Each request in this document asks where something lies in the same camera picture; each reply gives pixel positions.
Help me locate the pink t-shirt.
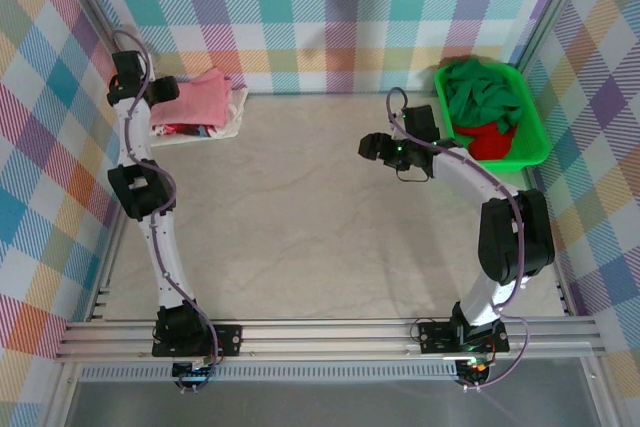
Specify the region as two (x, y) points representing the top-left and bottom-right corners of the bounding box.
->
(149, 70), (234, 127)

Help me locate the white t-shirt with red print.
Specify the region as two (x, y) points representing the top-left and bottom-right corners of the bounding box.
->
(148, 85), (250, 142)

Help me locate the green t-shirt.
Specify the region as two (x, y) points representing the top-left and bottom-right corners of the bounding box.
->
(444, 59), (524, 129)

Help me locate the green plastic basket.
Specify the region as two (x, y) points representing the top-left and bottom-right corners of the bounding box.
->
(433, 62), (552, 174)

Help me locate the grey metal sheet panel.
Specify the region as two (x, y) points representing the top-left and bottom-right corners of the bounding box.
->
(64, 381), (601, 427)

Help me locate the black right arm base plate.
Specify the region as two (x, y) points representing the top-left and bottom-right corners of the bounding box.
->
(417, 320), (511, 354)

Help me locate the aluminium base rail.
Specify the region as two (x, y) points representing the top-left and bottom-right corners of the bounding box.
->
(54, 319), (609, 362)

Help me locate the aluminium side rail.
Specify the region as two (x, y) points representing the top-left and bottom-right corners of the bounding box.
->
(84, 96), (151, 323)
(522, 166), (576, 318)

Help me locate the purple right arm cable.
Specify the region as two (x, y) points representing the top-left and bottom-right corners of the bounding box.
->
(387, 86), (531, 394)

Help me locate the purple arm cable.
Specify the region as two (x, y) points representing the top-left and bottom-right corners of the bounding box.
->
(112, 29), (221, 394)
(387, 86), (531, 394)

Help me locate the grey slotted cable duct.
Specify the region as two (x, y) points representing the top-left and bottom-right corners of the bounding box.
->
(79, 365), (459, 381)

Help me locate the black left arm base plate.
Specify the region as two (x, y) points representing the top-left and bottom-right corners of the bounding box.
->
(151, 324), (244, 359)

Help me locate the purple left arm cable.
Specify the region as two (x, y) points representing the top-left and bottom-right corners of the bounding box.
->
(112, 29), (221, 394)

